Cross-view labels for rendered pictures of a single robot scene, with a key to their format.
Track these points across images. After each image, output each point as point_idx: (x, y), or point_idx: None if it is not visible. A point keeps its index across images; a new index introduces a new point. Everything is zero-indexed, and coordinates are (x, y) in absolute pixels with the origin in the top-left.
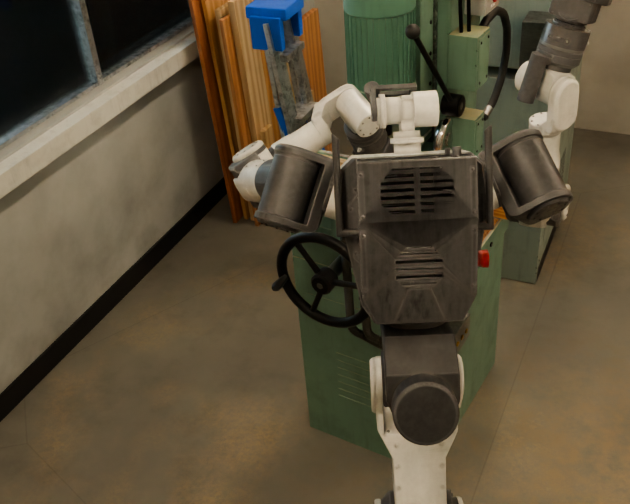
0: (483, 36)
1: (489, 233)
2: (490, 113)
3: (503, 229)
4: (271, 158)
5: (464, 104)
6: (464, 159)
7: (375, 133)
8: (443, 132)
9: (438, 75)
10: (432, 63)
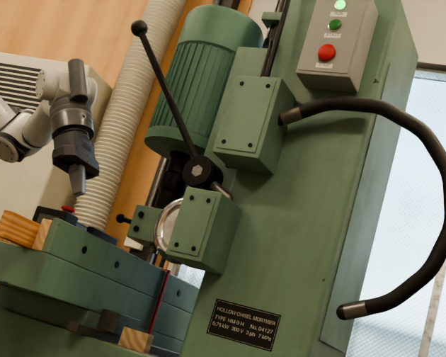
0: (252, 78)
1: None
2: (352, 308)
3: (18, 273)
4: (23, 119)
5: (206, 173)
6: None
7: (52, 105)
8: (170, 203)
9: (169, 102)
10: (160, 79)
